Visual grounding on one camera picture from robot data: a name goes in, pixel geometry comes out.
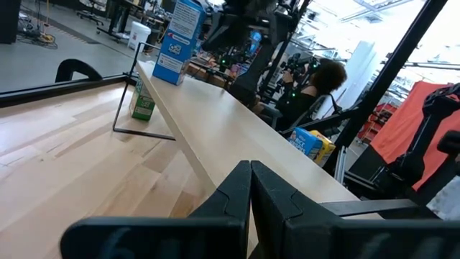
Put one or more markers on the black table frame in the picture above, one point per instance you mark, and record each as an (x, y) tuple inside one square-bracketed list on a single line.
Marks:
[(54, 90)]

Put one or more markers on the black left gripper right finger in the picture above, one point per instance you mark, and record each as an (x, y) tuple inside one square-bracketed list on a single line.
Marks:
[(287, 223)]

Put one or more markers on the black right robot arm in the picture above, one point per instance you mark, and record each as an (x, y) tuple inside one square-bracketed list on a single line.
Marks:
[(251, 72)]

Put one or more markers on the yellow Corn Pops cereal box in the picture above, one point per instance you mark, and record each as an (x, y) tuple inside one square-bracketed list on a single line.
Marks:
[(325, 149)]

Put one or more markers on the black office desk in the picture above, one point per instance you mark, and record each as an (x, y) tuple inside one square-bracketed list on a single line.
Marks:
[(120, 14)]

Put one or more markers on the green Apple Jacks cereal box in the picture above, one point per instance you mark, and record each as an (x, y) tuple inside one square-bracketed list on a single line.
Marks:
[(142, 104)]

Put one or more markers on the person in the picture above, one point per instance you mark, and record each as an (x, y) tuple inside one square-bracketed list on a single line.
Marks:
[(323, 81)]

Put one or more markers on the black background robot arm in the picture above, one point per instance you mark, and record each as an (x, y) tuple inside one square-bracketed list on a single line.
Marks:
[(296, 66)]

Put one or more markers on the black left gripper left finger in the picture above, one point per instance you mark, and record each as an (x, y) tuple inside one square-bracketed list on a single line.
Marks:
[(223, 230)]

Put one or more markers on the black upright frame post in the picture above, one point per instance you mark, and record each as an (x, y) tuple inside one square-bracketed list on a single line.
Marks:
[(388, 75)]

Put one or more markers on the black chair back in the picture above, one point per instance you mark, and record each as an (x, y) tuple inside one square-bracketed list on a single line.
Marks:
[(77, 64)]

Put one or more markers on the orange cloth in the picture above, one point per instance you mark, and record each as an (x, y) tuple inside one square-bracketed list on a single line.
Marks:
[(402, 118)]

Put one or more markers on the blue Rice Krispies cereal box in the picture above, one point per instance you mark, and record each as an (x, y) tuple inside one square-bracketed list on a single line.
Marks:
[(303, 142)]

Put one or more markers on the white plastic bucket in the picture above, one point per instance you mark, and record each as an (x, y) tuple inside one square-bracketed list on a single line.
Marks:
[(138, 34)]

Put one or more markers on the wooden board with black edge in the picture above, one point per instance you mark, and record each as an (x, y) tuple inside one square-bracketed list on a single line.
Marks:
[(223, 126)]

